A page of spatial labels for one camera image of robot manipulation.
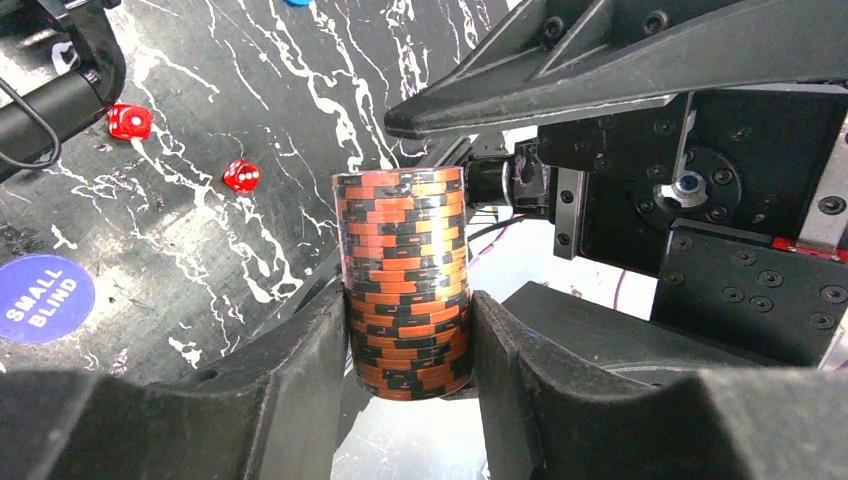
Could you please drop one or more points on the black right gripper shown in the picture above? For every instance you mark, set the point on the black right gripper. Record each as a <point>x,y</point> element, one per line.
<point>734,200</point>

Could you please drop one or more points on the orange black chip roll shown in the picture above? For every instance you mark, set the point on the orange black chip roll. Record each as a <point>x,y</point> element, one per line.
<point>407,292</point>

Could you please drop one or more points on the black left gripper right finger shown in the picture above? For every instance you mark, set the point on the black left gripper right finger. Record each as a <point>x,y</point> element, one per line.
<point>569,389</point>

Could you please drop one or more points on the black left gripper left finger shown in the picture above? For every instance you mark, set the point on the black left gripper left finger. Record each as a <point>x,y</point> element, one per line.
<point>268,411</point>

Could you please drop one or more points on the red die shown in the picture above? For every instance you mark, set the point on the red die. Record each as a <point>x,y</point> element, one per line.
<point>242,176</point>
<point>129,121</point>

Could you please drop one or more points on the black poker set case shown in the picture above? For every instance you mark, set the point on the black poker set case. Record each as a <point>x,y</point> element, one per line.
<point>62,69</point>

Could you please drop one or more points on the purple small blind button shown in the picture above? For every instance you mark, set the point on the purple small blind button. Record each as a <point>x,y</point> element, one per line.
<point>44,297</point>

